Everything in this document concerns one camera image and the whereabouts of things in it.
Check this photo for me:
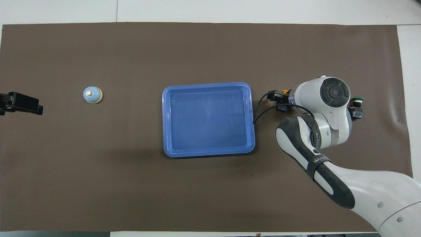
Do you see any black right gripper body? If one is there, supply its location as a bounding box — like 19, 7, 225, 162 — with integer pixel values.
272, 90, 292, 102

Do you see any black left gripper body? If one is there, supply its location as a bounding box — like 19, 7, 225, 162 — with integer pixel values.
0, 93, 12, 116

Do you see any yellow push button switch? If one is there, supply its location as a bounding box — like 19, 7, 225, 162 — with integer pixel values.
277, 90, 291, 113

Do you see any light blue desk bell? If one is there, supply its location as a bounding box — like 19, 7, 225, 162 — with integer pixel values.
83, 86, 103, 104

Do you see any green push button switch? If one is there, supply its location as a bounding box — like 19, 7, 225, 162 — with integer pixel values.
349, 97, 365, 120

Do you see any blue plastic tray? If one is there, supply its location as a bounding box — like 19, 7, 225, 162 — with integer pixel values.
162, 82, 256, 158

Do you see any brown table mat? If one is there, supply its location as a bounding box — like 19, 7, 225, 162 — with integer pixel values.
0, 22, 413, 232

